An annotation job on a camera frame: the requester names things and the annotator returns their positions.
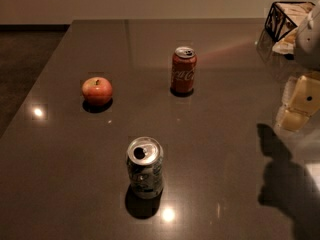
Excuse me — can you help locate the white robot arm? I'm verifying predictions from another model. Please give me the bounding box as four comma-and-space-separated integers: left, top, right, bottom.
276, 2, 320, 131

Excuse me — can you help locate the silver green 7up can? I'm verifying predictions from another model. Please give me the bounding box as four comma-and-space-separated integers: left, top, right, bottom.
126, 137, 164, 199

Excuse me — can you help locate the red apple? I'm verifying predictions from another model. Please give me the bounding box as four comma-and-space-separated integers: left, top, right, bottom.
81, 77, 113, 106

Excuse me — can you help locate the black wire napkin holder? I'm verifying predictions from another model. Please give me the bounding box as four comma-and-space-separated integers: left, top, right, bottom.
265, 1, 315, 55

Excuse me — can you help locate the red coca-cola can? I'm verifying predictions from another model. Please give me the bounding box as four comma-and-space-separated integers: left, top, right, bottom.
171, 46, 197, 95

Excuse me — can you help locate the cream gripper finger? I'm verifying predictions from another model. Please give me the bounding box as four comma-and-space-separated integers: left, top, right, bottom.
282, 72, 320, 117
276, 106, 309, 132

